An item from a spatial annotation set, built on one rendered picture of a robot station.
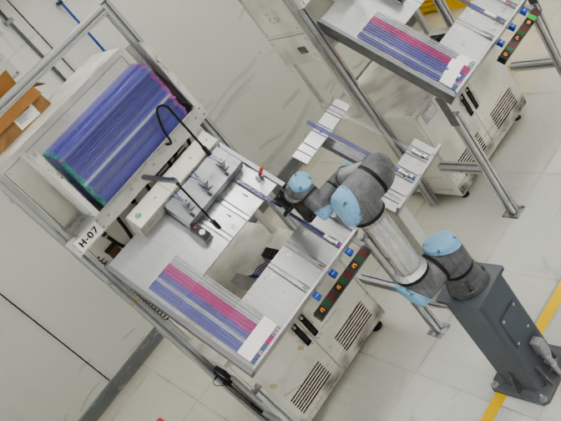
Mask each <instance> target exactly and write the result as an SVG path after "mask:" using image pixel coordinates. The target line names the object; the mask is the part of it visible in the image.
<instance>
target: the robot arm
mask: <svg viewBox="0 0 561 421"><path fill-rule="evenodd" d="M395 175H396V170H395V165H394V163H393V161H392V160H391V158H390V157H389V156H387V155H384V154H382V153H374V154H371V155H368V156H367V157H365V158H364V159H363V161H360V162H357V163H355V164H352V163H350V162H344V163H343V164H342V165H340V166H339V167H338V169H337V170H336V172H335V173H334V174H333V175H332V176H331V177H330V178H329V179H328V180H327V181H326V182H325V184H324V185H323V186H322V187H321V188H320V189H318V188H317V187H316V186H315V185H313V184H312V180H311V177H310V175H309V174H307V173H306V172H304V171H298V172H296V173H295V174H294V175H293V176H292V177H291V178H290V180H289V182H288V184H287V183H285V184H284V185H283V186H282V187H281V188H280V191H279V193H278V194H277V195H276V197H275V198H274V200H275V201H276V202H275V201H274V200H273V201H272V202H274V203H275V204H276V206H275V208H276V209H277V210H278V211H279V212H281V213H282V215H283V216H284V217H287V216H288V215H289V213H291V212H292V210H293V209H295V210H296V211H297V212H298V213H299V214H300V216H301V217H302V218H303V219H304V220H305V221H306V222H308V223H312V222H313V220H314V219H315V218H316V216H319V217H320V218H321V219H322V220H324V221H325V220H327V219H328V218H329V217H330V216H331V214H332V213H333V212H334V211H335V213H336V214H337V216H338V217H339V218H341V220H342V221H343V222H344V223H346V224H347V225H348V226H351V227H356V228H362V229H363V230H364V231H365V232H366V234H367V235H368V236H369V238H370V239H371V240H372V242H373V243H374V244H375V246H376V247H377V249H378V250H379V251H380V252H381V254H382V255H383V256H384V257H385V258H386V260H387V261H388V262H389V264H390V265H391V266H392V268H393V269H394V270H395V278H396V280H397V282H398V283H397V284H396V286H395V288H396V290H397V291H398V292H399V293H400V294H401V295H402V296H404V297H405V298H406V299H407V300H409V301H410V302H412V303H414V304H416V305H418V306H420V307H425V306H426V305H427V304H428V303H429V302H430V301H431V300H432V298H433V297H434V296H435V295H436V294H437V292H438V291H439V290H440V289H441V288H442V286H443V285H444V284H445V283H446V289H447V292H448V293H449V294H450V296H451V297H452V298H454V299H456V300H459V301H466V300H470V299H473V298H474V297H476V296H478V295H479V294H481V293H482V292H483V291H484V290H485V288H486V287H487V285H488V282H489V274H488V271H487V270H486V268H485V267H484V266H483V265H482V264H480V263H478V262H477V261H475V260H473V259H472V258H471V256H470V255H469V253H468V252H467V250H466V249H465V247H464V246H463V244H462V242H461V241H460V240H459V239H458V238H457V236H456V235H455V234H454V233H452V232H450V231H440V232H437V233H434V234H432V235H430V236H429V237H428V238H427V239H426V240H425V241H424V242H423V247H422V249H423V252H424V253H423V255H422V256H417V255H416V254H415V252H414V251H413V249H412V248H411V247H410V246H409V245H408V243H407V242H406V240H405V239H404V238H403V236H402V234H401V233H400V232H399V230H398V229H397V228H396V227H395V226H394V224H393V223H392V221H391V220H390V218H389V217H388V216H387V214H386V213H385V209H386V206H385V203H384V202H383V200H382V197H383V196H384V195H385V194H386V193H387V191H388V190H389V189H390V188H391V186H392V184H393V181H394V180H395Z"/></svg>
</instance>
